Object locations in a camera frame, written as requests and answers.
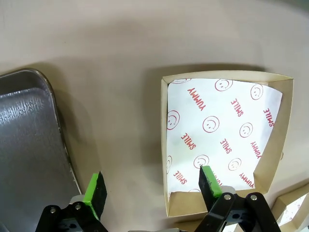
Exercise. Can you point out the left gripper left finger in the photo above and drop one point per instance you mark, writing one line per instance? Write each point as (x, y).
(95, 193)

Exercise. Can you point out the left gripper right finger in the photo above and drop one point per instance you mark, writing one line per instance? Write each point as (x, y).
(208, 183)

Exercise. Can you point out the brown paper food box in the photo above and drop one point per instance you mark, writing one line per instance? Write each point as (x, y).
(281, 205)
(183, 204)

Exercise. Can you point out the white smiley print paper liner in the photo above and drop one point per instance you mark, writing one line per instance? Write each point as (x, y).
(217, 145)
(297, 210)

